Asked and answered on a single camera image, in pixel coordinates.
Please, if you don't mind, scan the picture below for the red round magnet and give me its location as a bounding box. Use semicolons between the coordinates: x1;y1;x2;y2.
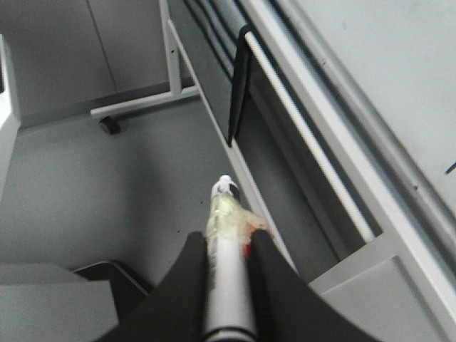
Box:
241;227;261;258

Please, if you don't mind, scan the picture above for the white whiteboard marker with tape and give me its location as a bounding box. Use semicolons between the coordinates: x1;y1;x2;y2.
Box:
203;175;268;341

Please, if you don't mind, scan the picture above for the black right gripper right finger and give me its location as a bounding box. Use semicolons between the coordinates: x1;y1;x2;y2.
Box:
247;230;376;341

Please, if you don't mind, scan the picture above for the white whiteboard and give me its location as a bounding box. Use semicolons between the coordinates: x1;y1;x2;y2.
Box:
256;0;456;222

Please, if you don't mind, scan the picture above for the black caster wheel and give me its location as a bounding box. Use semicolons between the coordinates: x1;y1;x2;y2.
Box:
98;116;121;135

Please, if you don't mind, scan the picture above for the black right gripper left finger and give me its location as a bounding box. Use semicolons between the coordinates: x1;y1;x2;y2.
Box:
99;232;207;341

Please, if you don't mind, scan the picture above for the white metal stand frame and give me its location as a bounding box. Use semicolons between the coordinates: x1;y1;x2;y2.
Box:
90;1;455;341

